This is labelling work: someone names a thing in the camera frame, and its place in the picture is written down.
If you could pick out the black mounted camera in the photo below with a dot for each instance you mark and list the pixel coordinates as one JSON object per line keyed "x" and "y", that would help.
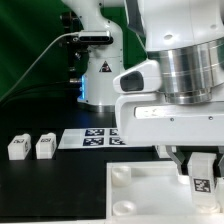
{"x": 92, "y": 37}

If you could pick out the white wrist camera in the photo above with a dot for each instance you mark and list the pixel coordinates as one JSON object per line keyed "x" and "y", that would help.
{"x": 144, "y": 77}

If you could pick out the white square tabletop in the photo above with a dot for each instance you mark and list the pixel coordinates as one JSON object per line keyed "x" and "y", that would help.
{"x": 155, "y": 193}

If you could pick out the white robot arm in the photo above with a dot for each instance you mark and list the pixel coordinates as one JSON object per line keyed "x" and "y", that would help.
{"x": 175, "y": 98}

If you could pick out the white marker sheet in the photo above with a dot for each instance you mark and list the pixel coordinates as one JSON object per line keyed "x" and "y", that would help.
{"x": 90, "y": 138}

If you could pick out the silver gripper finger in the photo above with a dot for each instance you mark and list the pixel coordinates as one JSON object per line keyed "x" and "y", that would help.
{"x": 220, "y": 162}

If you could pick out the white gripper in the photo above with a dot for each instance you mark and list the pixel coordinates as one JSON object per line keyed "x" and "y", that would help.
{"x": 141, "y": 122}

